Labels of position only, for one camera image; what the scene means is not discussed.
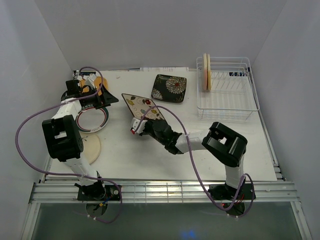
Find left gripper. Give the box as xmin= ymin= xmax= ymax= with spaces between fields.
xmin=83 ymin=83 xmax=119 ymax=110

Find cream floral square plate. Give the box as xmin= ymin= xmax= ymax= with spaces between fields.
xmin=121 ymin=93 xmax=165 ymax=120

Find pink cream round plate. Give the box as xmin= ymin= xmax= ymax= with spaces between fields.
xmin=202 ymin=53 xmax=208 ymax=91

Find yellow cream round plate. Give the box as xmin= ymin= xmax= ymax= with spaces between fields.
xmin=206 ymin=53 xmax=212 ymax=91

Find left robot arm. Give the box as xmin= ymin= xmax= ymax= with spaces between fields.
xmin=42 ymin=74 xmax=119 ymax=200

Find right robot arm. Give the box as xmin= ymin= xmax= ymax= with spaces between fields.
xmin=137 ymin=119 xmax=248 ymax=200

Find orange woven square plate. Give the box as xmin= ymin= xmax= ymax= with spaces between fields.
xmin=80 ymin=76 xmax=109 ymax=93

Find green rimmed white plate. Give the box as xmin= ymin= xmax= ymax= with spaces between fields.
xmin=75 ymin=106 xmax=110 ymax=133

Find blue label sticker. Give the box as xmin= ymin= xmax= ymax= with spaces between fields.
xmin=80 ymin=71 xmax=96 ymax=76

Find black floral square plate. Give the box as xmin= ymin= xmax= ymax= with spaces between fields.
xmin=150 ymin=74 xmax=187 ymax=104

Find paper sheets at back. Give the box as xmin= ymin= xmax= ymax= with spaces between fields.
xmin=139 ymin=67 xmax=189 ymax=73

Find blue cream round plate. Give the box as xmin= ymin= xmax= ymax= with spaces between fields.
xmin=80 ymin=132 xmax=102 ymax=165

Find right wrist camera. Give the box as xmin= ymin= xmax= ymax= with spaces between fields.
xmin=130 ymin=117 xmax=148 ymax=135

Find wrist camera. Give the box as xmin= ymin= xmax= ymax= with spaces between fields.
xmin=130 ymin=117 xmax=148 ymax=135
xmin=83 ymin=73 xmax=97 ymax=88

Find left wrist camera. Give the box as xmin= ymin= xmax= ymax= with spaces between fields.
xmin=83 ymin=73 xmax=97 ymax=88

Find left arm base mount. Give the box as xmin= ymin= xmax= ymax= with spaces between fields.
xmin=76 ymin=185 xmax=120 ymax=202

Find white wire dish rack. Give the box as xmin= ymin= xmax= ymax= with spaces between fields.
xmin=196 ymin=56 xmax=260 ymax=122

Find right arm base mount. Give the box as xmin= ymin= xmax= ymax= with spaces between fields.
xmin=208 ymin=183 xmax=253 ymax=201

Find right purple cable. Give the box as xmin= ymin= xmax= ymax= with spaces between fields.
xmin=139 ymin=105 xmax=255 ymax=218

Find aluminium frame rail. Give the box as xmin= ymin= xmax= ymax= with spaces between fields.
xmin=29 ymin=181 xmax=300 ymax=204

